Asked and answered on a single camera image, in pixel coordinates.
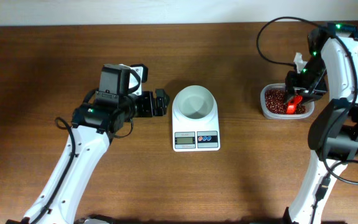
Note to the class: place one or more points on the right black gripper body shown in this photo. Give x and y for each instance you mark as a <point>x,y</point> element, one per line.
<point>309,81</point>

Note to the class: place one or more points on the orange measuring scoop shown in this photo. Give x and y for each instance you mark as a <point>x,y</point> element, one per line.
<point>292,104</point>

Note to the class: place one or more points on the clear plastic container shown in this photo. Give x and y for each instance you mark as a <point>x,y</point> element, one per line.
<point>269,115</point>

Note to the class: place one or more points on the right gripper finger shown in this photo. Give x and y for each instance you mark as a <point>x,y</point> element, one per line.
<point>290,93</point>
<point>308,98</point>

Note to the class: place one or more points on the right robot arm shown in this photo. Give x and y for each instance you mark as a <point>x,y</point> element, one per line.
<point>333,136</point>

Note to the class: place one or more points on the white bowl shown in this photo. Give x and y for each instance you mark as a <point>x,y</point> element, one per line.
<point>194,102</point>

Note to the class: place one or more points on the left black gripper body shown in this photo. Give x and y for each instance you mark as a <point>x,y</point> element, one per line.
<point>140,106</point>

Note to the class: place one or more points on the red beans in container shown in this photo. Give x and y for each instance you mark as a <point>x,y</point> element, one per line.
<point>274,102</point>

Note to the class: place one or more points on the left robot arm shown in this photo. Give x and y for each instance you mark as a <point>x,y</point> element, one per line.
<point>91,131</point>

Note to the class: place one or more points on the white digital kitchen scale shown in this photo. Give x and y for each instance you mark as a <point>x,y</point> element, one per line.
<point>196,135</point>

